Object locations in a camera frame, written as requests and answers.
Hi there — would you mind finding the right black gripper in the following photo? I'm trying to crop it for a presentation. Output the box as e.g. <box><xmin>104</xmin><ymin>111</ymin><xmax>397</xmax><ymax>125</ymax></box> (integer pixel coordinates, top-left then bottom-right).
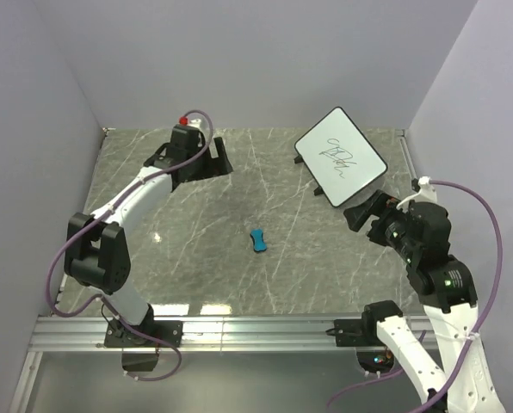
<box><xmin>343</xmin><ymin>187</ymin><xmax>417</xmax><ymax>259</ymax></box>

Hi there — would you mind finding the small white whiteboard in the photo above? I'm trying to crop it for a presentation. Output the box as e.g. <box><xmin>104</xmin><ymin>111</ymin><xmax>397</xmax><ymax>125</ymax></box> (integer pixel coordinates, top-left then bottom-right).
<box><xmin>294</xmin><ymin>107</ymin><xmax>388</xmax><ymax>207</ymax></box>

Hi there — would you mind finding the blue whiteboard eraser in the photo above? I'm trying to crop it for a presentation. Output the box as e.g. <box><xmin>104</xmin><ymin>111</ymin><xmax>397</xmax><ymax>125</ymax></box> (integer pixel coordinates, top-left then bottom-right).
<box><xmin>250</xmin><ymin>229</ymin><xmax>267</xmax><ymax>253</ymax></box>

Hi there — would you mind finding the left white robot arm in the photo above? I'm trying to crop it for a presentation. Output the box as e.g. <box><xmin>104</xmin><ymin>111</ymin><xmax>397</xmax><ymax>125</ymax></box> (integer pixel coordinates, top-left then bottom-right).
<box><xmin>64</xmin><ymin>118</ymin><xmax>233</xmax><ymax>346</ymax></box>

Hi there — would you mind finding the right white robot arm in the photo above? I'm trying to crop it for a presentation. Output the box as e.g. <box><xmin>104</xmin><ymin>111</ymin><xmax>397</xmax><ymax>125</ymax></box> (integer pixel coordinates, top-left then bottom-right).
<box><xmin>343</xmin><ymin>190</ymin><xmax>505</xmax><ymax>412</ymax></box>

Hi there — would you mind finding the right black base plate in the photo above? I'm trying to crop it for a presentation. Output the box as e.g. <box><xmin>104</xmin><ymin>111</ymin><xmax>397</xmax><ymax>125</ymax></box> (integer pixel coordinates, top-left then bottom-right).
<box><xmin>325</xmin><ymin>318</ymin><xmax>383</xmax><ymax>348</ymax></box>

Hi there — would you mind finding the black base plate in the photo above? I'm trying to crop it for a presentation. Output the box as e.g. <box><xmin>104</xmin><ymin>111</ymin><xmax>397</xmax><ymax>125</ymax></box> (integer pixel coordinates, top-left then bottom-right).
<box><xmin>325</xmin><ymin>318</ymin><xmax>383</xmax><ymax>348</ymax></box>
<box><xmin>103</xmin><ymin>319</ymin><xmax>183</xmax><ymax>348</ymax></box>

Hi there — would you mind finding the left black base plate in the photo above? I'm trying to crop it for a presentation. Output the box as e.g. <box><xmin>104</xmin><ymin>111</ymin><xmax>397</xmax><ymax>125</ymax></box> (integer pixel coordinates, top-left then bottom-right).
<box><xmin>103</xmin><ymin>319</ymin><xmax>183</xmax><ymax>348</ymax></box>

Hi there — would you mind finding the aluminium mounting rail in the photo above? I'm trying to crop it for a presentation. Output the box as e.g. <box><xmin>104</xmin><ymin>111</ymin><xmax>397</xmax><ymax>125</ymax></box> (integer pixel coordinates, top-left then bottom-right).
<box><xmin>27</xmin><ymin>314</ymin><xmax>442</xmax><ymax>353</ymax></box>

